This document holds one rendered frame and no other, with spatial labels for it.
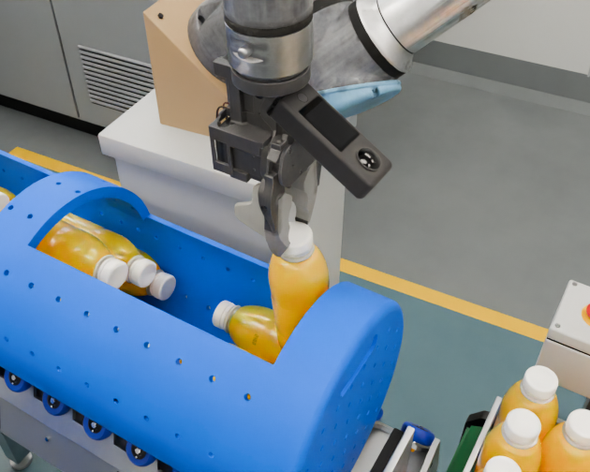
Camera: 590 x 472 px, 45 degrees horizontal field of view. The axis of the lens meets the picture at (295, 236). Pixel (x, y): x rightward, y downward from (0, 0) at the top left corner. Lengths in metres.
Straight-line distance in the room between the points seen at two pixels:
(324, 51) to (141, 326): 0.42
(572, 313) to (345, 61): 0.44
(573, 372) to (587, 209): 2.01
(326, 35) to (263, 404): 0.48
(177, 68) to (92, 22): 1.79
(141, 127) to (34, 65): 2.08
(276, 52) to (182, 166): 0.52
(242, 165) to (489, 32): 2.92
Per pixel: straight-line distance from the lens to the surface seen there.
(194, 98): 1.11
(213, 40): 1.06
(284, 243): 0.72
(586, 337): 0.96
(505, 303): 2.51
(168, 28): 1.09
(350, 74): 0.94
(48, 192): 0.93
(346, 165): 0.63
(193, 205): 1.15
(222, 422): 0.74
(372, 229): 2.68
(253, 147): 0.66
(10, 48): 3.28
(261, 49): 0.60
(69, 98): 3.19
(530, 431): 0.86
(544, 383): 0.91
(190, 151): 1.11
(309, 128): 0.63
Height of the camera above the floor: 1.79
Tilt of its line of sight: 43 degrees down
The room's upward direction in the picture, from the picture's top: straight up
